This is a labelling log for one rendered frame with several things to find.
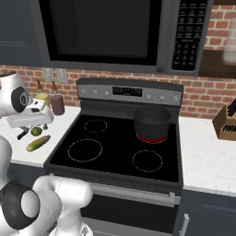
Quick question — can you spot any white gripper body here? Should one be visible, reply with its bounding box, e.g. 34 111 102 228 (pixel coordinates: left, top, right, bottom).
6 105 55 129

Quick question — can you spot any green lime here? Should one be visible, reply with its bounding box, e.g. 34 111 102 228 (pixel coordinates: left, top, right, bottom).
29 126 43 137

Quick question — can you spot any green cucumber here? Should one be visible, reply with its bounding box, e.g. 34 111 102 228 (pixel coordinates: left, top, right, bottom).
26 134 52 153

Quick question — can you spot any dark grey pot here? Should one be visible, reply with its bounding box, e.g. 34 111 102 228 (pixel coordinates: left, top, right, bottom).
133 105 172 140

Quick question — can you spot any dark maroon jar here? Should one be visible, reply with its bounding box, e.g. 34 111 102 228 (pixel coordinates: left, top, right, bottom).
49 80 65 116

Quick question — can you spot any yellow oil bottle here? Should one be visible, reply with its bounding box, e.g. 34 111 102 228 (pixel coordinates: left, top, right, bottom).
33 79 51 107

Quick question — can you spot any dark grey lower cupboard front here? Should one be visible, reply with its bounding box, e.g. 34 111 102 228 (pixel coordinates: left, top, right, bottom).
6 162 50 189

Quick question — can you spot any black and steel stove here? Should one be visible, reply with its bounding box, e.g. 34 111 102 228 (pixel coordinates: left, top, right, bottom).
43 77 185 236

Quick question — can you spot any dark grey upper cupboard door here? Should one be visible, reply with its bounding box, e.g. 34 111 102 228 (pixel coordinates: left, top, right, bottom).
0 0 42 67

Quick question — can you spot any dark grey cupboard door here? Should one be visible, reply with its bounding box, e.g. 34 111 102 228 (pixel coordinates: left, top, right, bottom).
0 0 42 67
172 189 236 236

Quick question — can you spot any black oven door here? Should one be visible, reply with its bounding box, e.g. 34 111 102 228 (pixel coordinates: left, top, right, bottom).
79 196 180 236

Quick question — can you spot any steel microwave oven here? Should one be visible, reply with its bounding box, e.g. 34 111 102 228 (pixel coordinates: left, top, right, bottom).
29 0 214 77

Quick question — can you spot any dark wooden shelf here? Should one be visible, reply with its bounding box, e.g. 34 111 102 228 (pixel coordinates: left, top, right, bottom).
198 0 236 79

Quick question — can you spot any wooden knife block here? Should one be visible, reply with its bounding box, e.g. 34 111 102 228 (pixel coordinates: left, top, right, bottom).
212 97 236 142

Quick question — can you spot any dark grey lower cupboard door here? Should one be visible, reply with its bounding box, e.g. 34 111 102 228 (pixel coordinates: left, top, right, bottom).
172 189 236 236

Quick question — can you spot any translucent glass jar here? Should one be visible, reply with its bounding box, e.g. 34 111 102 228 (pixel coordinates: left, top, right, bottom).
222 25 236 65

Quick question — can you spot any grey wall outlet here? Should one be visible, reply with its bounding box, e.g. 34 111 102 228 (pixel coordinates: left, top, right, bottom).
55 68 69 84
42 67 55 83

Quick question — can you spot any steel oven door handle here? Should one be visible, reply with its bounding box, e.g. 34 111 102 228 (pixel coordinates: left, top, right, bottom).
88 182 182 207

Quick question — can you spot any silver cupboard handle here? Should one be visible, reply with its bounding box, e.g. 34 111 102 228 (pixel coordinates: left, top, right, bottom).
180 213 190 236

